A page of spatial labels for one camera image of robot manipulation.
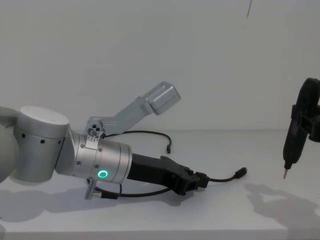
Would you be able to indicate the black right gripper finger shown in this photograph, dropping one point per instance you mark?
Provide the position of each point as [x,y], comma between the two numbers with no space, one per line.
[303,116]
[315,134]

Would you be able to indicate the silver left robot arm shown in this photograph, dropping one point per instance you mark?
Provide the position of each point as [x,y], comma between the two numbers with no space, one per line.
[42,147]

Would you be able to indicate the black pen-shaped electric screwdriver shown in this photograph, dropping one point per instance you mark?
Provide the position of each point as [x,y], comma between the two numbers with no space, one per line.
[296,140]

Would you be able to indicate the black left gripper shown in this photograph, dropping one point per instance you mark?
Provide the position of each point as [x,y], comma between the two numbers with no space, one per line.
[160,172]

